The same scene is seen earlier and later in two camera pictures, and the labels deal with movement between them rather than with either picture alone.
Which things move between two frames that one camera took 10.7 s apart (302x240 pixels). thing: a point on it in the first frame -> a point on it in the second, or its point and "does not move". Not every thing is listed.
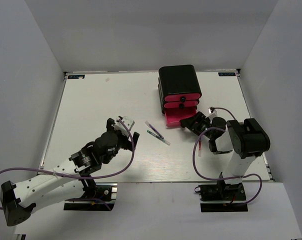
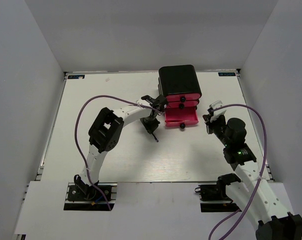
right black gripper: (190, 122) -> (207, 118)
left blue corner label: (75, 76) does not move
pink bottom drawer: (173, 116) does not move
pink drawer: (172, 104) does not move
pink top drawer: (182, 97) does not move
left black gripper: (128, 143) -> (151, 127)
